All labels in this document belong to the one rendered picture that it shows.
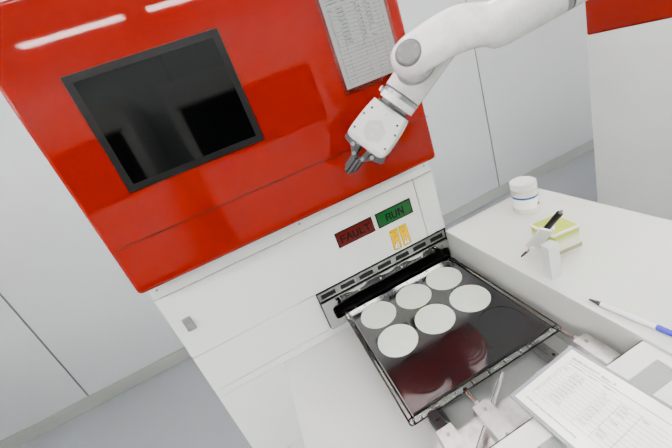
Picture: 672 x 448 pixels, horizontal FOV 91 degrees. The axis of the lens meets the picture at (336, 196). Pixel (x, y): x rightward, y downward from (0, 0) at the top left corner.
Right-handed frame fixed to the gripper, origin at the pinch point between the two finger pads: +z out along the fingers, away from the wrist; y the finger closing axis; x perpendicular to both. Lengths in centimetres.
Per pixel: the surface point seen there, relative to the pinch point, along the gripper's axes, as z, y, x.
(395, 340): 28.1, 33.3, 0.3
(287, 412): 75, 27, 6
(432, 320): 20.2, 37.9, 5.5
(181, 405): 202, -13, 67
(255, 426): 82, 21, 0
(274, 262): 34.3, -2.5, 1.3
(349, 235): 19.6, 8.5, 13.2
